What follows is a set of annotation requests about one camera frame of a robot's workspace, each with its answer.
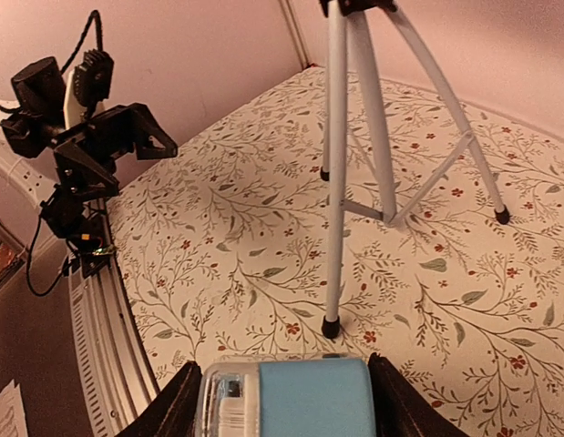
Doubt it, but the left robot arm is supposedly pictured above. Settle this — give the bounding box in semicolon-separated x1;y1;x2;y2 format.
0;10;178;241

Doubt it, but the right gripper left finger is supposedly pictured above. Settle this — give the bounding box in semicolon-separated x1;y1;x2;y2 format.
118;361;202;437

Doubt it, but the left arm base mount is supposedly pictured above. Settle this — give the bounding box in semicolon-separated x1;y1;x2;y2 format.
65;231;117;279

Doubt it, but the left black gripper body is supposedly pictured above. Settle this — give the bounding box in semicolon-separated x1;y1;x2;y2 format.
54;103;140;159

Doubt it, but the left aluminium frame post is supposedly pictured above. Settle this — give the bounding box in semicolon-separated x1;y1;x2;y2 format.
278;0;313;70

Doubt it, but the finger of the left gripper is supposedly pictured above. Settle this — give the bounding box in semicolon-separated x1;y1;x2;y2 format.
128;103;178;159
54;143;119;200

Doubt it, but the light blue music stand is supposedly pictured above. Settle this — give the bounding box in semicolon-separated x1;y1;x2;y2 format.
320;1;510;340

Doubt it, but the blue metronome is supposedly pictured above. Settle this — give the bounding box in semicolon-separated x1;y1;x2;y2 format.
194;353;377;437

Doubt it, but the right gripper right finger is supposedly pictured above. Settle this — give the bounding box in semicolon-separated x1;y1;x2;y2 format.
367;353;467;437

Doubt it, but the front aluminium rail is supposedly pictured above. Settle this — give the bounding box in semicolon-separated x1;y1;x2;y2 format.
67;204;162;437

